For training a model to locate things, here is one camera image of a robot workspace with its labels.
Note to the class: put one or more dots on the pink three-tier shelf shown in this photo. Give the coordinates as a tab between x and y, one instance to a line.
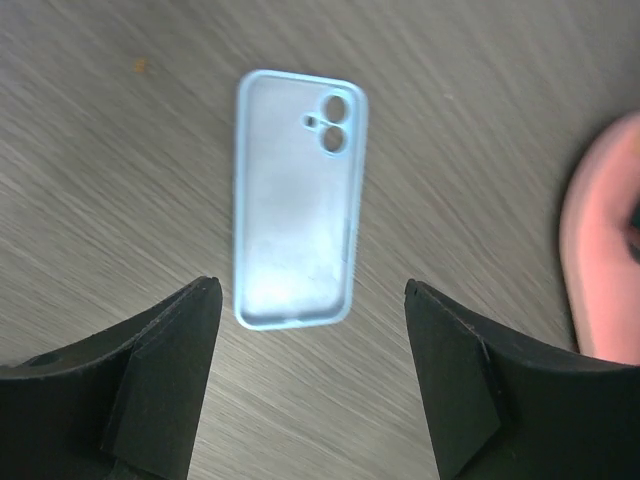
599	246

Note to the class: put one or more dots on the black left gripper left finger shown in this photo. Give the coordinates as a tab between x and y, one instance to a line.
126	400

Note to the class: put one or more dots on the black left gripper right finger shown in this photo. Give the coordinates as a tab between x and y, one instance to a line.
502	405

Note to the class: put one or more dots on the light blue phone case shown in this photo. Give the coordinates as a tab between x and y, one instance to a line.
299	162

